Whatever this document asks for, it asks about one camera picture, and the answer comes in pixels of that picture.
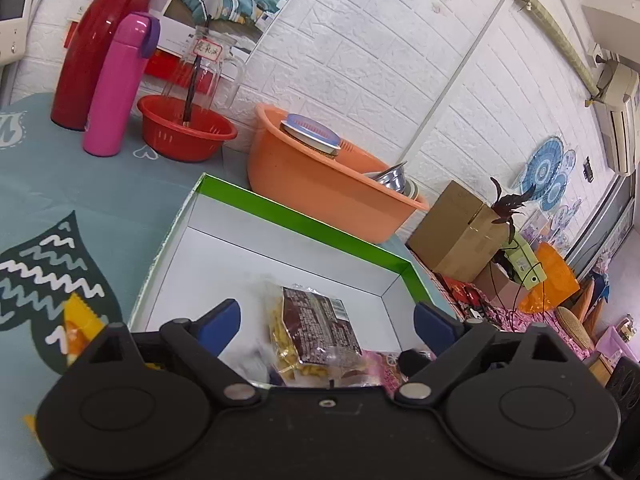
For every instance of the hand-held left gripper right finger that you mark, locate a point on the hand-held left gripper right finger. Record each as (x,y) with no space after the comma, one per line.
(431,326)

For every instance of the pink thermos bottle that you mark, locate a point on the pink thermos bottle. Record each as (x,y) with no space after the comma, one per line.
(115,90)

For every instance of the orange plastic bag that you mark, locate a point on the orange plastic bag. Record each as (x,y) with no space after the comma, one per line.
(555,280)

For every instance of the teal printed tablecloth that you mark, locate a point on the teal printed tablecloth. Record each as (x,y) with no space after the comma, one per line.
(75,185)

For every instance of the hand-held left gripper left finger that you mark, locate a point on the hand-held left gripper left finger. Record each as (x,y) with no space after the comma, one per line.
(222,317)

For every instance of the white air conditioner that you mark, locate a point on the white air conditioner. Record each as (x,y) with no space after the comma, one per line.
(620,110)

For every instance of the light green box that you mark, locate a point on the light green box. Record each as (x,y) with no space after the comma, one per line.
(527,260)

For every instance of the small brown cardboard box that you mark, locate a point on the small brown cardboard box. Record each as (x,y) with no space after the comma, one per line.
(492,285)

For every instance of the white kitchen appliance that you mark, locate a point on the white kitchen appliance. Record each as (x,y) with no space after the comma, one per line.
(15,10)

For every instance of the orange plastic basin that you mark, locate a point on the orange plastic basin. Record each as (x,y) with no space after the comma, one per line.
(310,180)

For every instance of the dark stirring stick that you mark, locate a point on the dark stirring stick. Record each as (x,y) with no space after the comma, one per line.
(192,90)

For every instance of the woven straw basket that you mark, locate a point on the woven straw basket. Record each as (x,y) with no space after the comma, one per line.
(572,325)

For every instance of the wrapped wall pipe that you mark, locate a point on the wrapped wall pipe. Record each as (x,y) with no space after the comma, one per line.
(550,15)

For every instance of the dark purple plant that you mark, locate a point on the dark purple plant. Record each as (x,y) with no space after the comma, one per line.
(507,205)

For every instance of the brown label snack packet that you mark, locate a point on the brown label snack packet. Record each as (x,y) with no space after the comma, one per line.
(315,320)

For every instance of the red plastic basket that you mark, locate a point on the red plastic basket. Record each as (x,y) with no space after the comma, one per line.
(170,142)

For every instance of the pink snack packet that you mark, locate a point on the pink snack packet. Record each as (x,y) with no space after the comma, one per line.
(380,367)

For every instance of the large blue patterned plate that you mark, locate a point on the large blue patterned plate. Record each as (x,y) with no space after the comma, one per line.
(540,167)

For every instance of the red thermos bottle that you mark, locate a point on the red thermos bottle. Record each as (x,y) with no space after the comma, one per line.
(95,35)

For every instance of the red patterned cloth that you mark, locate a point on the red patterned cloth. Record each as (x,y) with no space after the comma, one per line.
(480,305)

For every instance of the stainless steel bowl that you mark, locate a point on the stainless steel bowl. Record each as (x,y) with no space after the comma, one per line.
(392,175)

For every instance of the green rimmed cardboard box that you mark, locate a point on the green rimmed cardboard box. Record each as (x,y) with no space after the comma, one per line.
(280,240)

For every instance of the orange candy packet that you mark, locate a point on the orange candy packet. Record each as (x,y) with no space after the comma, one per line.
(80,325)

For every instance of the large brown cardboard box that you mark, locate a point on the large brown cardboard box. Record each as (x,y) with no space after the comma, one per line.
(450,230)

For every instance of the small blue patterned plate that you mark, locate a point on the small blue patterned plate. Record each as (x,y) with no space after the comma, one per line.
(554,192)

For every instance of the round blue lidded tin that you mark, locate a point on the round blue lidded tin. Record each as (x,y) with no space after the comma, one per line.
(310,132)

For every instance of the clear glass pitcher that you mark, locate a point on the clear glass pitcher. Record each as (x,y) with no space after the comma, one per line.
(212,75)

